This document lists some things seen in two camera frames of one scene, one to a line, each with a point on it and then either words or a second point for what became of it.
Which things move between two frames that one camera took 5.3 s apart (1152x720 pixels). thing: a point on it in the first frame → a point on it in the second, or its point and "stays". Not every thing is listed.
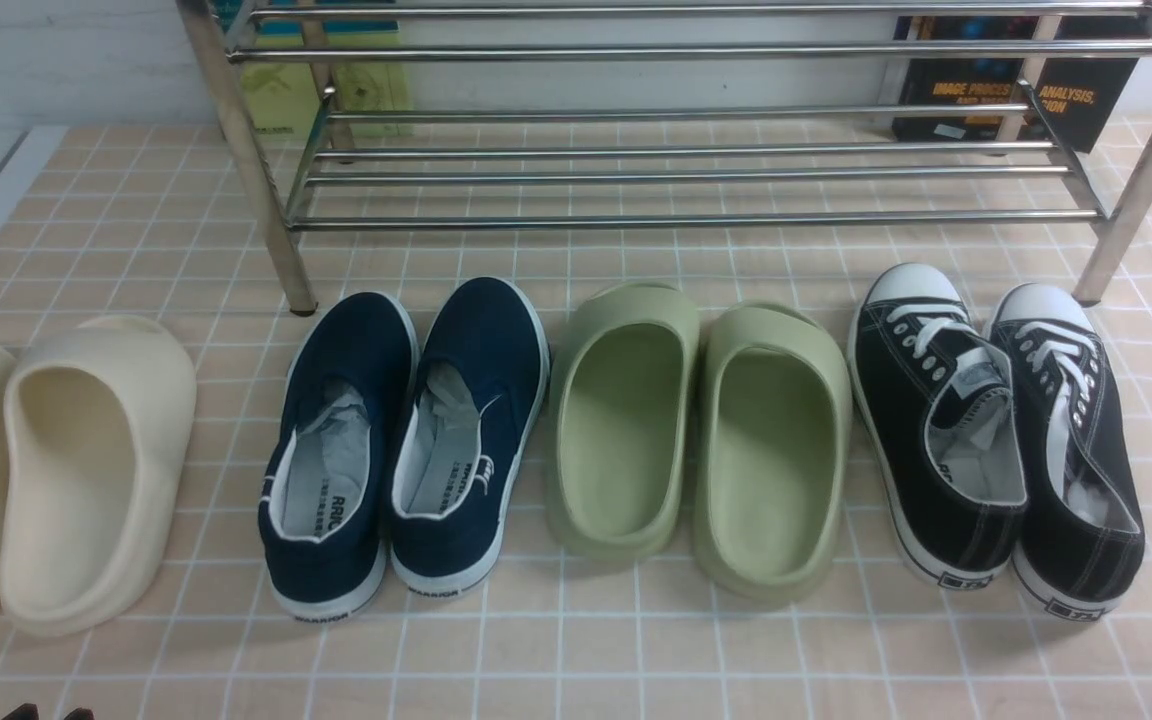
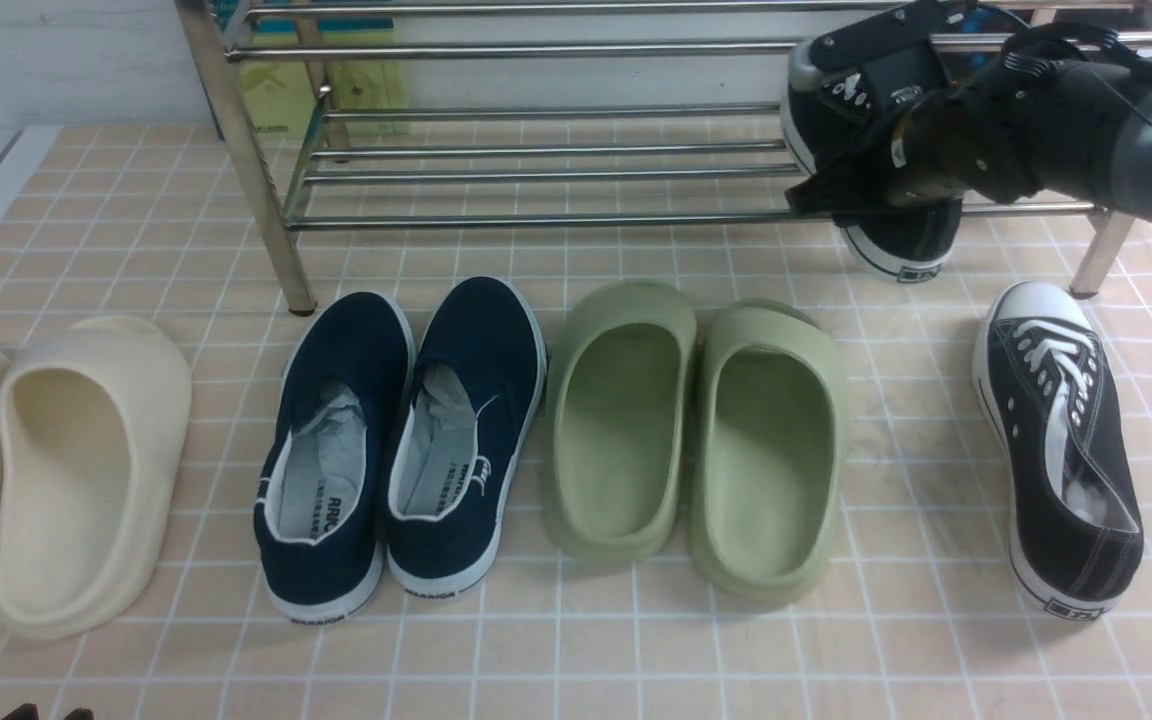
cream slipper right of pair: [97, 427] stays
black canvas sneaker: [939, 402] → [846, 91]
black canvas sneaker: [1082, 544] stays
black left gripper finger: [26, 711] stays
